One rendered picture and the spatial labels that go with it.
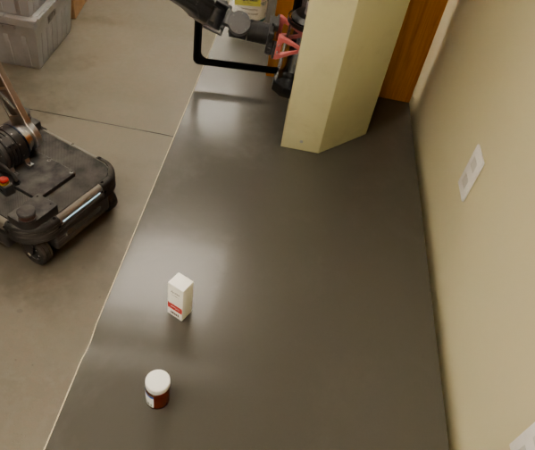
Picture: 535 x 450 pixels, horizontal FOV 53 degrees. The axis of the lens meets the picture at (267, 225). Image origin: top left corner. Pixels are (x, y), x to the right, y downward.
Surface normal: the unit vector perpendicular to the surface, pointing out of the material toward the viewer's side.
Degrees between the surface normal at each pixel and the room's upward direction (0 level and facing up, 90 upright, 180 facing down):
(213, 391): 0
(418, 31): 90
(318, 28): 90
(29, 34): 96
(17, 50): 96
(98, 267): 0
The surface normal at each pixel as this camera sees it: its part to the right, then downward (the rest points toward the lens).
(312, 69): -0.12, 0.70
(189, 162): 0.14, -0.69
